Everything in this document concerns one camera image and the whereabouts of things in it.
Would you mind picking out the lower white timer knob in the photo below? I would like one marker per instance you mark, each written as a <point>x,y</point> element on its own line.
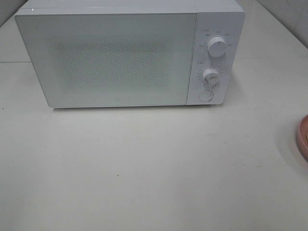
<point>210,76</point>

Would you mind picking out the upper white dial knob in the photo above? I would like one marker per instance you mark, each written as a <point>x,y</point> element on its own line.
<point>216,46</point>

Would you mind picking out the round white door button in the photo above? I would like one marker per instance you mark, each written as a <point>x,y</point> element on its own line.
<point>205,96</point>

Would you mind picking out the pink round plate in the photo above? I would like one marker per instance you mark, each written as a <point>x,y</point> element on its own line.
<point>302,131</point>

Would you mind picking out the white microwave oven body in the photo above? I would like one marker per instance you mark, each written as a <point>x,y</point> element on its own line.
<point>214,18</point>

